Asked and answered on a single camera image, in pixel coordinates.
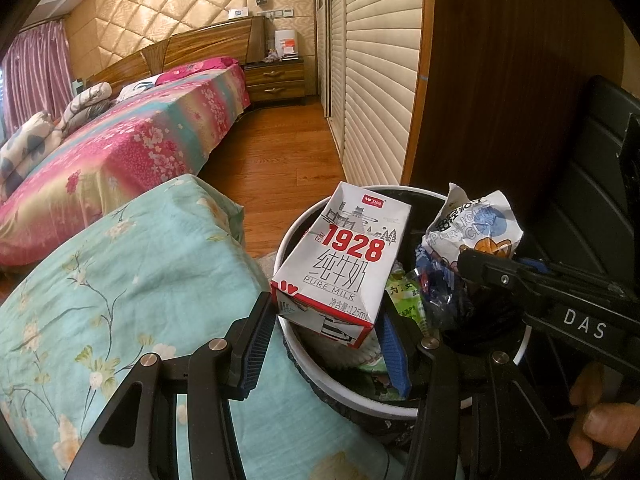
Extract white pillow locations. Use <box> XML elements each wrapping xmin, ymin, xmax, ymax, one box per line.
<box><xmin>116</xmin><ymin>79</ymin><xmax>163</xmax><ymax>101</ymax></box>

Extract blue plastic wrapper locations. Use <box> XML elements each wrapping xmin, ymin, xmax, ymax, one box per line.
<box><xmin>415</xmin><ymin>255</ymin><xmax>478</xmax><ymax>331</ymax></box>

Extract person's right hand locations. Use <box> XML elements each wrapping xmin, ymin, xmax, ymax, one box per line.
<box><xmin>567</xmin><ymin>360</ymin><xmax>640</xmax><ymax>461</ymax></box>

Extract folded grey white quilt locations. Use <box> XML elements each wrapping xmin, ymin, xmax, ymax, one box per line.
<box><xmin>60</xmin><ymin>84</ymin><xmax>113</xmax><ymax>133</ymax></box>

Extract pink satin curtain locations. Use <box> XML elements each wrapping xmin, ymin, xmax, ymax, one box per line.
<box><xmin>0</xmin><ymin>20</ymin><xmax>73</xmax><ymax>133</ymax></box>

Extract pink pillow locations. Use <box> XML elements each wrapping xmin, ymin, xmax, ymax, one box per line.
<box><xmin>155</xmin><ymin>57</ymin><xmax>241</xmax><ymax>86</ymax></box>

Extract white trash bin black liner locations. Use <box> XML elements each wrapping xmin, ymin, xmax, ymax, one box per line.
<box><xmin>272</xmin><ymin>186</ymin><xmax>531</xmax><ymax>420</ymax></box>

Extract white red milk carton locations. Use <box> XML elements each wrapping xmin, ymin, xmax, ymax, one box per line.
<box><xmin>270</xmin><ymin>181</ymin><xmax>413</xmax><ymax>350</ymax></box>

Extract green drink pouch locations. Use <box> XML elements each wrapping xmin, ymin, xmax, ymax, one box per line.
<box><xmin>385</xmin><ymin>260</ymin><xmax>431</xmax><ymax>336</ymax></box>

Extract black ribbed panel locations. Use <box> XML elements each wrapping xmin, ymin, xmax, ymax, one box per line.
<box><xmin>542</xmin><ymin>75</ymin><xmax>640</xmax><ymax>286</ymax></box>

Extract light blue floral cloth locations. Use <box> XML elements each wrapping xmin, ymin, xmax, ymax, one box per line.
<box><xmin>0</xmin><ymin>174</ymin><xmax>416</xmax><ymax>480</ymax></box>

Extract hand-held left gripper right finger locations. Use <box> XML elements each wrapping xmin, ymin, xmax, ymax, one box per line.
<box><xmin>380</xmin><ymin>300</ymin><xmax>586</xmax><ymax>480</ymax></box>

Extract wooden nightstand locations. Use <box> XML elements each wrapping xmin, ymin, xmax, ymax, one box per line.
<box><xmin>243</xmin><ymin>58</ymin><xmax>306</xmax><ymax>107</ymax></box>

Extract green carton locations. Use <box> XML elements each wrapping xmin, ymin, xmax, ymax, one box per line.
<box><xmin>360</xmin><ymin>360</ymin><xmax>401</xmax><ymax>401</ymax></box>

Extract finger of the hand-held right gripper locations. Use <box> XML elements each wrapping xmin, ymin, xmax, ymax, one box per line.
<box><xmin>456</xmin><ymin>249</ymin><xmax>556</xmax><ymax>311</ymax></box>
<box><xmin>515</xmin><ymin>257</ymin><xmax>566</xmax><ymax>277</ymax></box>

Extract white box orange label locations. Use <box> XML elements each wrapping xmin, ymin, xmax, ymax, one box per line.
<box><xmin>274</xmin><ymin>29</ymin><xmax>301</xmax><ymax>58</ymax></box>

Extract wooden headboard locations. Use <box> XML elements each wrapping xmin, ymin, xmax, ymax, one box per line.
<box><xmin>85</xmin><ymin>15</ymin><xmax>266</xmax><ymax>86</ymax></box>

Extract dark wooden cabinet panel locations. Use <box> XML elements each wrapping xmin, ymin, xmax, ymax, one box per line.
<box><xmin>400</xmin><ymin>0</ymin><xmax>626</xmax><ymax>201</ymax></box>

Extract white blue wrapper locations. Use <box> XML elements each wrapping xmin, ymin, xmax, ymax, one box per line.
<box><xmin>421</xmin><ymin>182</ymin><xmax>525</xmax><ymax>263</ymax></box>

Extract cream louvred wardrobe door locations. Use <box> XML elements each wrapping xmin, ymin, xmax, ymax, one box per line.
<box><xmin>314</xmin><ymin>0</ymin><xmax>423</xmax><ymax>186</ymax></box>

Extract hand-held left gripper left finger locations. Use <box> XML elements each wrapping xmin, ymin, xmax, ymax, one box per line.
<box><xmin>62</xmin><ymin>290</ymin><xmax>273</xmax><ymax>480</ymax></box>

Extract bed with pink floral sheet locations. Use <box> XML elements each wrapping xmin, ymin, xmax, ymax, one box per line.
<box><xmin>0</xmin><ymin>57</ymin><xmax>251</xmax><ymax>268</ymax></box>

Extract folded quilt blue hearts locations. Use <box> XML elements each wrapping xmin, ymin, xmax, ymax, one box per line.
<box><xmin>0</xmin><ymin>112</ymin><xmax>63</xmax><ymax>191</ymax></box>

